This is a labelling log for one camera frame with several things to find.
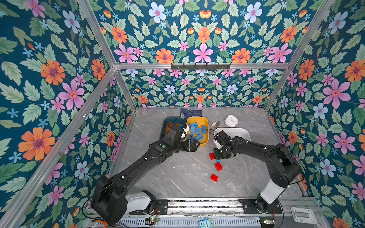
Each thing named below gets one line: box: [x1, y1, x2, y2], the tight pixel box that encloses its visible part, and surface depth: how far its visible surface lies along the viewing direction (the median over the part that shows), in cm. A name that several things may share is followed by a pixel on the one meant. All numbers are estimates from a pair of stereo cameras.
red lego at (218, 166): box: [214, 162, 223, 172], surface depth 88 cm
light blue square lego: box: [190, 124, 197, 134], surface depth 106 cm
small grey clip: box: [211, 120, 221, 129], surface depth 110 cm
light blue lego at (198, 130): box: [195, 127, 202, 136], surface depth 107 cm
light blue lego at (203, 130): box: [201, 125, 206, 135], surface depth 107 cm
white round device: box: [224, 114, 240, 128], surface depth 110 cm
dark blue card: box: [180, 108, 203, 121], surface depth 117 cm
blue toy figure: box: [198, 217, 214, 228], surface depth 69 cm
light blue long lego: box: [189, 122, 199, 128], surface depth 107 cm
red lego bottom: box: [210, 173, 220, 182], surface depth 85 cm
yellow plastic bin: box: [186, 116, 210, 148], surface depth 107 cm
